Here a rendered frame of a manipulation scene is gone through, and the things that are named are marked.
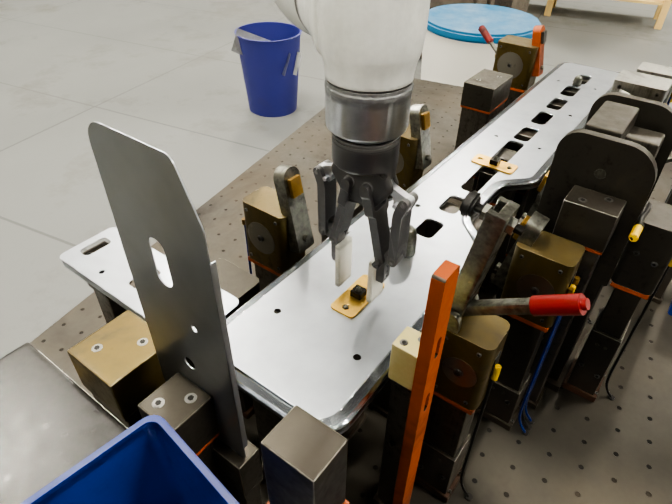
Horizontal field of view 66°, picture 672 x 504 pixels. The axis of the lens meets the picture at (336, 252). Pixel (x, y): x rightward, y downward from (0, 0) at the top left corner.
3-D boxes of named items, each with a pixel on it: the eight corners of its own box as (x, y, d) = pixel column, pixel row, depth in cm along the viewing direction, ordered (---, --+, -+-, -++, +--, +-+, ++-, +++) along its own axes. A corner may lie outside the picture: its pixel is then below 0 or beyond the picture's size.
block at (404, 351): (384, 484, 82) (407, 324, 59) (403, 497, 80) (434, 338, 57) (372, 501, 79) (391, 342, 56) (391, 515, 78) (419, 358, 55)
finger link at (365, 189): (375, 171, 61) (385, 172, 60) (388, 252, 66) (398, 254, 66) (356, 185, 58) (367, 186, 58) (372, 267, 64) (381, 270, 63)
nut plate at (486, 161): (470, 161, 102) (471, 156, 101) (478, 154, 104) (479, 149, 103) (511, 175, 98) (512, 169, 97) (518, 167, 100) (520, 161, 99)
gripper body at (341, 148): (418, 127, 56) (409, 199, 62) (354, 107, 60) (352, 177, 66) (380, 153, 52) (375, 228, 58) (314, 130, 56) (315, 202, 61)
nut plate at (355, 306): (364, 274, 75) (364, 268, 74) (386, 285, 73) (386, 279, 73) (329, 307, 70) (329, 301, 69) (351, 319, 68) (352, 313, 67)
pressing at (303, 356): (552, 61, 152) (553, 55, 151) (634, 78, 141) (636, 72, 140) (187, 352, 65) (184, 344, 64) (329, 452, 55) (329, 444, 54)
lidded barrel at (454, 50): (512, 133, 336) (543, 9, 289) (505, 179, 290) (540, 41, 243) (419, 119, 351) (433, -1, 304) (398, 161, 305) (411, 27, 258)
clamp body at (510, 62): (476, 146, 172) (499, 32, 149) (516, 158, 166) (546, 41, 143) (465, 156, 167) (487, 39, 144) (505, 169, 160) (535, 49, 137)
